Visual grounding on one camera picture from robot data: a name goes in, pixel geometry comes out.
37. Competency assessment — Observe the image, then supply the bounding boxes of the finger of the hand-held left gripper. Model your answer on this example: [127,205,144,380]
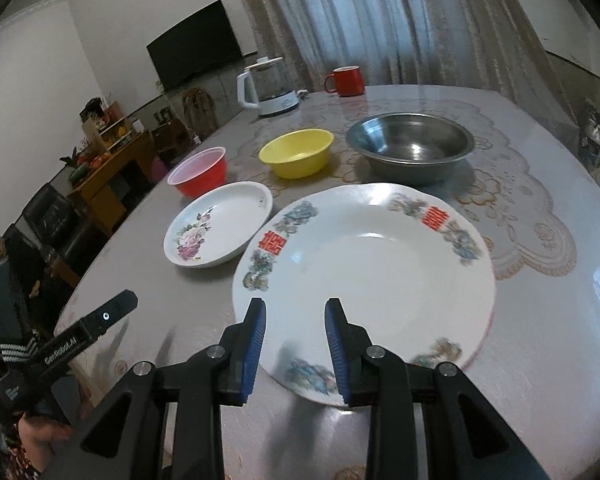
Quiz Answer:
[30,289,140,378]

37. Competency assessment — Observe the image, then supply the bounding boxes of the stainless steel bowl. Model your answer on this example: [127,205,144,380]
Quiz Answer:
[345,113,476,186]

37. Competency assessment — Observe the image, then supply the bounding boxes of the person's left hand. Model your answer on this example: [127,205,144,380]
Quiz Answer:
[17,410,75,468]

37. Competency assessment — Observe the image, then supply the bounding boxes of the black flat television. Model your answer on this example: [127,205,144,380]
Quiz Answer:
[146,0,243,92]

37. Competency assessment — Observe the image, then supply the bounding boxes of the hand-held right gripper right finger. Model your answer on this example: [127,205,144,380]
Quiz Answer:
[324,297,551,480]

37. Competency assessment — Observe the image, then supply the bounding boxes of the yellow plastic bowl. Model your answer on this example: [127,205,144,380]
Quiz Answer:
[258,129,335,179]

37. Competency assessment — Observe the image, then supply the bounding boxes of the red mug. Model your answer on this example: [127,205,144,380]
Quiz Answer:
[323,66,365,97]

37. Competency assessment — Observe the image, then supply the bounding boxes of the wooden chair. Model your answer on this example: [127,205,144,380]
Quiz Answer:
[181,87,218,136]

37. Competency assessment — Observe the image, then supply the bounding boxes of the white electric glass kettle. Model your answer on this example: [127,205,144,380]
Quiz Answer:
[237,56,302,118]

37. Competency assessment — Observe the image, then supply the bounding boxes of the beige lace curtain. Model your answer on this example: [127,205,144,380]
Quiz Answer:
[227,0,581,111]

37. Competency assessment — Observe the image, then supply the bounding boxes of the gold floral lace tablecloth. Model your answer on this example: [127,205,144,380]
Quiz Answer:
[225,95,578,281]

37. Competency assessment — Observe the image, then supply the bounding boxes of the large white printed plate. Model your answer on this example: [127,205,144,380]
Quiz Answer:
[231,183,496,407]

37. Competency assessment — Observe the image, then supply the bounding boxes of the wooden cabinet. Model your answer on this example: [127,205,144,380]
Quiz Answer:
[67,130,156,233]

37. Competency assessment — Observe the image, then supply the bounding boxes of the red plastic bowl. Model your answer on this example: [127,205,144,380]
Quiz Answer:
[167,147,228,198]

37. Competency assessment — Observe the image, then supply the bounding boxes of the small white rose plate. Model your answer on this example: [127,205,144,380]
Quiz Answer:
[163,181,274,269]

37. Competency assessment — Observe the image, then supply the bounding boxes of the black leather sofa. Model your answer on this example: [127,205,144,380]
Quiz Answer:
[0,182,111,311]

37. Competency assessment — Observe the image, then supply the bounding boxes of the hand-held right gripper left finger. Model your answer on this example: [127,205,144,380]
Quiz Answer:
[42,297,268,480]

